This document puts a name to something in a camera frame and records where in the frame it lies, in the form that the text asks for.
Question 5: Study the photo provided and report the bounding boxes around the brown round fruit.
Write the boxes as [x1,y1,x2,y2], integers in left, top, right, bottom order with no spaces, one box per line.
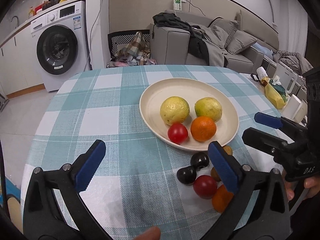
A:
[210,167,221,182]
[223,145,233,155]

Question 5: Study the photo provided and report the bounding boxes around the large orange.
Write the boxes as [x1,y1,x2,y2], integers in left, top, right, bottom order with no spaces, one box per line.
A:
[190,116,217,142]

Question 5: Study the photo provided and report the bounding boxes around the dark plum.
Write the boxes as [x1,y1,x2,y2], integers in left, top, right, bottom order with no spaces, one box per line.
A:
[176,166,197,185]
[190,152,209,171]

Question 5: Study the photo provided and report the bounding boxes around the red tomato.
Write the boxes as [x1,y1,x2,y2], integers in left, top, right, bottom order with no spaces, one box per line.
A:
[193,175,217,199]
[167,123,188,145]

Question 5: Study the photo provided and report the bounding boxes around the person's right hand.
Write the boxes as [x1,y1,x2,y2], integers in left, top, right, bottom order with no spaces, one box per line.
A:
[281,170,320,201]

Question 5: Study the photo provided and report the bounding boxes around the person's left hand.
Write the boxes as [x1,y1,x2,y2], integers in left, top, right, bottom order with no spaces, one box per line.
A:
[133,226,161,240]

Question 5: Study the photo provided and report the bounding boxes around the white box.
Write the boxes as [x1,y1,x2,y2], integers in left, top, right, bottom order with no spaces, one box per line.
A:
[281,95,308,123]

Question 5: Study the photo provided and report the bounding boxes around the small orange mandarin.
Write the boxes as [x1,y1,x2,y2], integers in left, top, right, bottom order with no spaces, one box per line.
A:
[212,185,234,213]

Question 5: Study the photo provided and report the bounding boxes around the yellow snack bag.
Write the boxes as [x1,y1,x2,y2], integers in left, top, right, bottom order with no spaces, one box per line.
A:
[265,79,287,109]

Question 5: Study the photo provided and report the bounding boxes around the white bottle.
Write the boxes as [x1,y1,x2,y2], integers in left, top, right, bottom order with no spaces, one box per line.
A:
[256,67,268,81]

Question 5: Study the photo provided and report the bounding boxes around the green-yellow guava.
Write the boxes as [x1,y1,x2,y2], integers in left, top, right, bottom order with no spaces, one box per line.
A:
[194,97,222,122]

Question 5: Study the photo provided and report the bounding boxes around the grey blanket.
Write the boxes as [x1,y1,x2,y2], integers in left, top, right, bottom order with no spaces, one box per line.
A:
[273,50,313,76]

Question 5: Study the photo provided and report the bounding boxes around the cream oval plate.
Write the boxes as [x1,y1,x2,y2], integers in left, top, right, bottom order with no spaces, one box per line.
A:
[139,77,240,152]

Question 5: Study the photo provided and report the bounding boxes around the yellow guava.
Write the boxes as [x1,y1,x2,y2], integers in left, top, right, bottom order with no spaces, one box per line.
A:
[160,96,190,126]

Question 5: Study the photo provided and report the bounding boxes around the grey sofa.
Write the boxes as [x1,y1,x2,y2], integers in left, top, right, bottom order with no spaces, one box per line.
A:
[165,9,279,74]

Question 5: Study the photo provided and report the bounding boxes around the grey sofa cushion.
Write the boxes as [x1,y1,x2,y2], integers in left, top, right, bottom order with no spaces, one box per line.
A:
[226,30,257,55]

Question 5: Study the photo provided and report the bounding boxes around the black clothes on sofa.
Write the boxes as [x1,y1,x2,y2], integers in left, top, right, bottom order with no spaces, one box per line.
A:
[150,12,209,66]

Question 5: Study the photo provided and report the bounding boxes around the white kitchen counter cabinet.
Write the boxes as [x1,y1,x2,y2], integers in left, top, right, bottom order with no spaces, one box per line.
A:
[1,22,44,95]

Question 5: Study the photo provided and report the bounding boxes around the plaid cloth on chair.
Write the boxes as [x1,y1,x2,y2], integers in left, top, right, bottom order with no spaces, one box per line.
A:
[106,32,157,68]

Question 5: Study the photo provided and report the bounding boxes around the white washing machine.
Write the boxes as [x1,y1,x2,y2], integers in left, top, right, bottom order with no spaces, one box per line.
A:
[30,0,91,92]

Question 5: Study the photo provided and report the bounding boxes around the black patterned chair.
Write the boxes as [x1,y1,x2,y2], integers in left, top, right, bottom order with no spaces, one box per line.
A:
[108,29,150,60]

